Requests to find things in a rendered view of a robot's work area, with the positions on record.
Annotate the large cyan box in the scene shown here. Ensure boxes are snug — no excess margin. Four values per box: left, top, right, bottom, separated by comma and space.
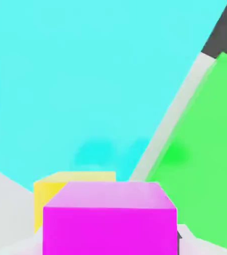
0, 0, 227, 193

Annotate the large green box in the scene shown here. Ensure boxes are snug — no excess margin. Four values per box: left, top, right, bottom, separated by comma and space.
145, 51, 227, 254

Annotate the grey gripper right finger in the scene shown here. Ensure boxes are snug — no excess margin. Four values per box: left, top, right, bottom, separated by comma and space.
177, 224, 227, 255

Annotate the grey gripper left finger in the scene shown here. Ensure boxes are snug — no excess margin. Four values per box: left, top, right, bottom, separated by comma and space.
0, 229, 44, 255

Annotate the small yellow cube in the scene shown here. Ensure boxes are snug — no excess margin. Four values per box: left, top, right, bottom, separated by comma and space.
33, 170, 116, 234

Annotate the small magenta cube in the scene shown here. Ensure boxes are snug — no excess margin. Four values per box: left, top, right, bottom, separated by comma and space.
42, 181, 178, 255

